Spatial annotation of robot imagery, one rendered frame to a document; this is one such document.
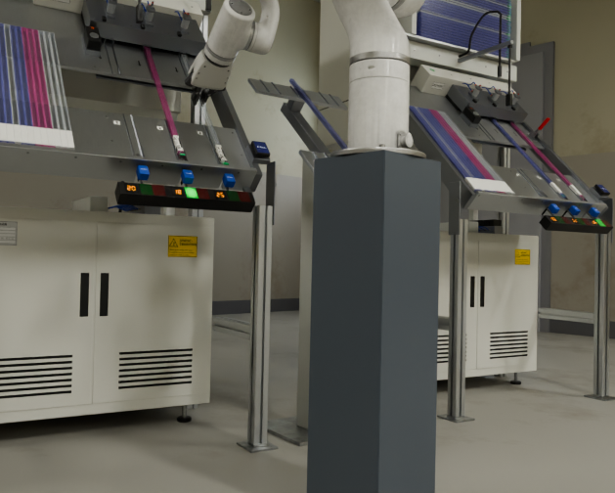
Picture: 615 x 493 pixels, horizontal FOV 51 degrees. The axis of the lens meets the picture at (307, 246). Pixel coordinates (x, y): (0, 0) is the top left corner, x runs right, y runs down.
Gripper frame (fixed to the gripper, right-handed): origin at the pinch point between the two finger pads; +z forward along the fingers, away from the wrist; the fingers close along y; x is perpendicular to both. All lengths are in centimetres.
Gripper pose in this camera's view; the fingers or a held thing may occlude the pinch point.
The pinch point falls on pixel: (199, 97)
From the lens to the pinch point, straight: 190.3
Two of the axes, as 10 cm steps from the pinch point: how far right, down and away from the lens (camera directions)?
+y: -8.6, -0.3, -5.1
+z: -4.4, 5.4, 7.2
